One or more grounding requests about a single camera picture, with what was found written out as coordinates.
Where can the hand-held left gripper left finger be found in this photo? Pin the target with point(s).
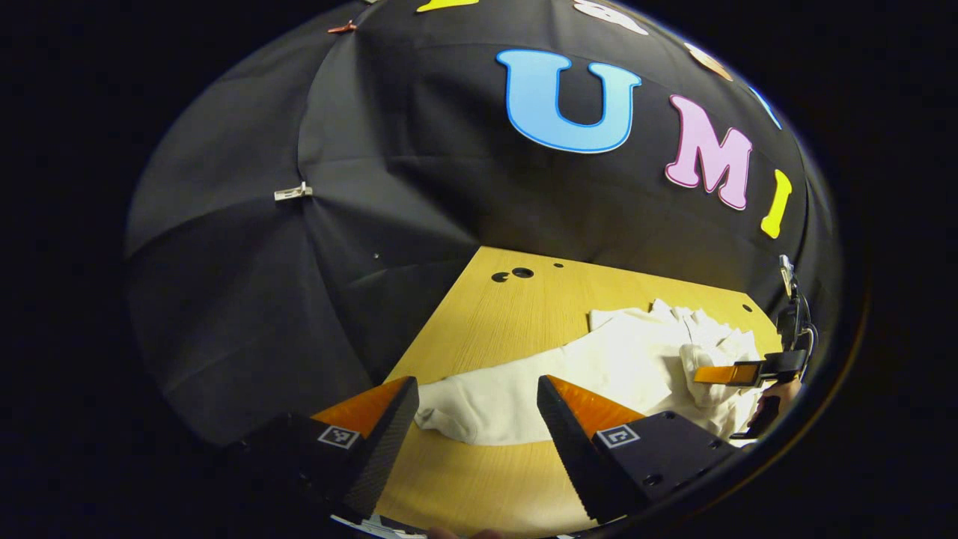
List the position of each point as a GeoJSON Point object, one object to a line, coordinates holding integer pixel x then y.
{"type": "Point", "coordinates": [393, 442]}

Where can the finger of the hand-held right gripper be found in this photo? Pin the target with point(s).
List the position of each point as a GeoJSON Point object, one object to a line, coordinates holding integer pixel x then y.
{"type": "Point", "coordinates": [722, 374]}

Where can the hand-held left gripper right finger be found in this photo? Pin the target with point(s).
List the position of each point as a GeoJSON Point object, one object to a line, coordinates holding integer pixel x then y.
{"type": "Point", "coordinates": [565, 449]}

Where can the white garment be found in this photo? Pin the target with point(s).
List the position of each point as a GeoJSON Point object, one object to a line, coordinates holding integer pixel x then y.
{"type": "Point", "coordinates": [599, 367]}

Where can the black backdrop cloth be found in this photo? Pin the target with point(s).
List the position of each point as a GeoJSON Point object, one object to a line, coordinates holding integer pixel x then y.
{"type": "Point", "coordinates": [262, 299]}

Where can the small white clip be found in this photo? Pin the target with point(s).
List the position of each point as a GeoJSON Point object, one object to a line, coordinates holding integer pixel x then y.
{"type": "Point", "coordinates": [293, 192]}

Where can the small red clip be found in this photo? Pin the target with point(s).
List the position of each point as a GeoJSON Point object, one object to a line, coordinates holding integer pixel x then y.
{"type": "Point", "coordinates": [342, 28]}

